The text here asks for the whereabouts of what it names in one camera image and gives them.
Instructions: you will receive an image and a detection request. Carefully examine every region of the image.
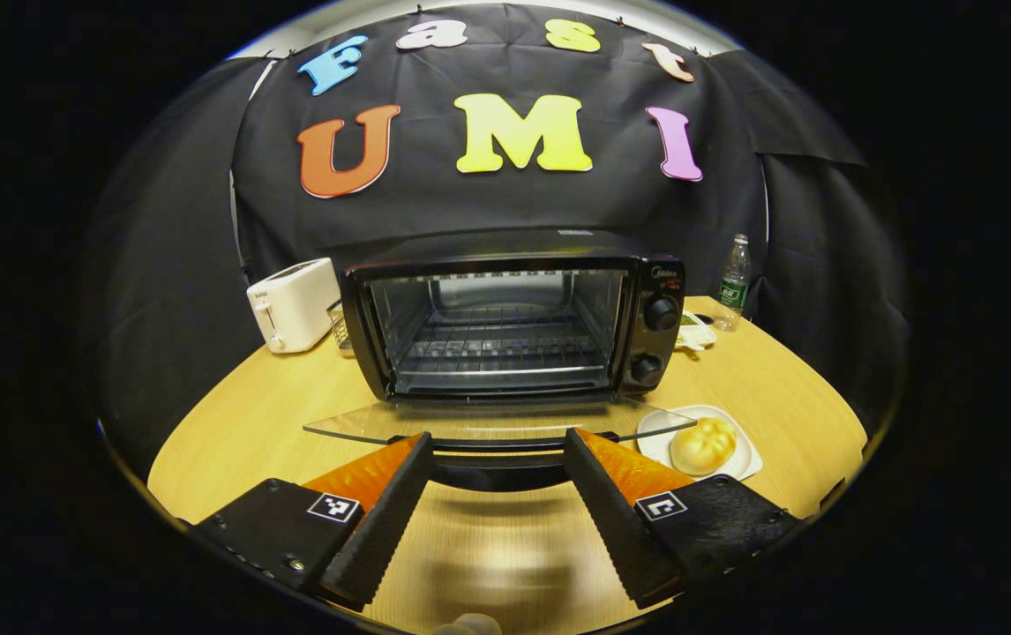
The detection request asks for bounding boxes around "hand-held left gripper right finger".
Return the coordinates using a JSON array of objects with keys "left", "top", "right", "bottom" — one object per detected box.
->
[{"left": 563, "top": 428, "right": 802, "bottom": 609}]

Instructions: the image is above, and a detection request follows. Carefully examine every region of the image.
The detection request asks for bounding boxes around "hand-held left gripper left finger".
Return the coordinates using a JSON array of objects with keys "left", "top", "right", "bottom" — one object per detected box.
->
[{"left": 192, "top": 432, "right": 436, "bottom": 609}]

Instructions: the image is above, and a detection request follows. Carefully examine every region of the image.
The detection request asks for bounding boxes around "golden bread bun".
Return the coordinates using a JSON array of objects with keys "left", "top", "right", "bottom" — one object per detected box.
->
[{"left": 670, "top": 417, "right": 738, "bottom": 477}]

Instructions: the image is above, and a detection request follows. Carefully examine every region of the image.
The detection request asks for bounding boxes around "black electric oven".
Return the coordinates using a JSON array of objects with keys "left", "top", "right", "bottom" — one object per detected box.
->
[{"left": 303, "top": 228, "right": 699, "bottom": 493}]

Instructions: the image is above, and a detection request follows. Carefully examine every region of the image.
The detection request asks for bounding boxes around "white square plate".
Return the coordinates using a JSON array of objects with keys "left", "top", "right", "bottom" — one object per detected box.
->
[{"left": 636, "top": 405, "right": 764, "bottom": 482}]

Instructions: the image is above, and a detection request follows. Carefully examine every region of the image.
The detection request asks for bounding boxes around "white divided dish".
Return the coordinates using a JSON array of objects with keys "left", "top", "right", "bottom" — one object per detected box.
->
[{"left": 675, "top": 310, "right": 718, "bottom": 352}]

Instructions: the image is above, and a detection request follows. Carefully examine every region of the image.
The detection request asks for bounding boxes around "white toaster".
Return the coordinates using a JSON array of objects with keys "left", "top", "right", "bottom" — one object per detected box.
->
[{"left": 246, "top": 258, "right": 341, "bottom": 355}]

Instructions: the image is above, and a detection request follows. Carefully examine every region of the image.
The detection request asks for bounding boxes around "clear plastic water bottle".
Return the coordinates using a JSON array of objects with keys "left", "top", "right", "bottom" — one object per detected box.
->
[{"left": 717, "top": 234, "right": 752, "bottom": 332}]

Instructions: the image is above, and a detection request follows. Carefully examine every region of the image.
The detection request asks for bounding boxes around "black backdrop cloth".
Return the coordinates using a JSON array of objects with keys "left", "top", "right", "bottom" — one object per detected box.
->
[{"left": 82, "top": 4, "right": 908, "bottom": 477}]

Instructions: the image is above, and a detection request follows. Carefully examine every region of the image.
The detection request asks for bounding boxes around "small wire basket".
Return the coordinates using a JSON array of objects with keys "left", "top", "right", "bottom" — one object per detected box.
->
[{"left": 326, "top": 300, "right": 354, "bottom": 350}]

